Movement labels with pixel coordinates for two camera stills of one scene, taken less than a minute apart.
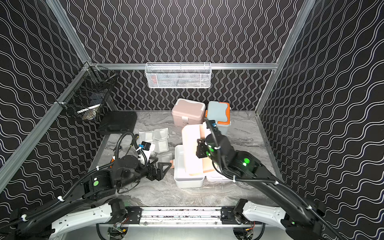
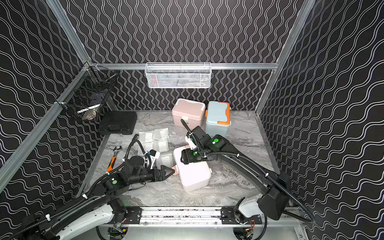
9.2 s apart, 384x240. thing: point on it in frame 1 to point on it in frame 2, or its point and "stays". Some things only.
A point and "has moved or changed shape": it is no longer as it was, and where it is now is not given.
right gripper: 201,146 to 187,158
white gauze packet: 146,136 stays
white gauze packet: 161,133 stays
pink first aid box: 186,113 stays
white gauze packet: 161,145 stays
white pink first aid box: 190,170 has moved or changed shape
